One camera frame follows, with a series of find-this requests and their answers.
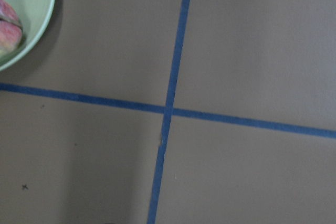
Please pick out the light green plate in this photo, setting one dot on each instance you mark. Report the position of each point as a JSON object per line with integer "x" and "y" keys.
{"x": 34, "y": 16}

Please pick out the red yellow pomegranate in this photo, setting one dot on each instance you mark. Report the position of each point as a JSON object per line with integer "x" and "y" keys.
{"x": 11, "y": 28}

